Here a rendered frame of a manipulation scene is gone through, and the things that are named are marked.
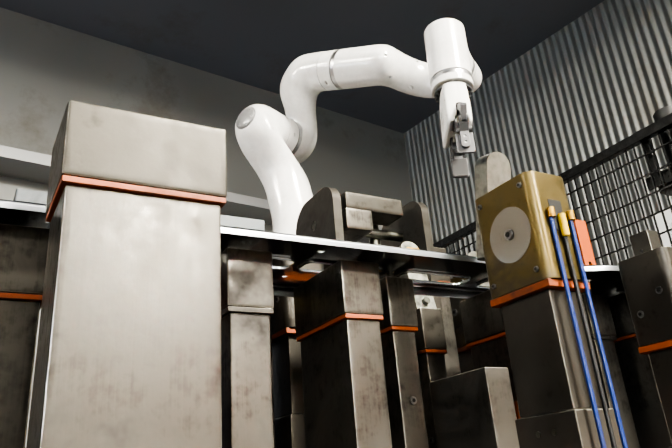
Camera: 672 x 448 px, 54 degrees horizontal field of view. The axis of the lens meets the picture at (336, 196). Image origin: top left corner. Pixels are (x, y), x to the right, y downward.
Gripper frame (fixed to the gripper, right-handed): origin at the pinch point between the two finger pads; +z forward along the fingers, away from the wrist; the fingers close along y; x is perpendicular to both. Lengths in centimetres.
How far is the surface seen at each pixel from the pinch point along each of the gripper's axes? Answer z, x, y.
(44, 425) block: 55, -39, 69
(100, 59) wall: -203, -173, -205
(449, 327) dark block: 32.1, -6.6, 2.6
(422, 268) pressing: 32.4, -12.6, 31.5
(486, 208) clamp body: 30, -6, 42
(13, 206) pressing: 36, -48, 62
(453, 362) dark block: 37.7, -6.6, 2.4
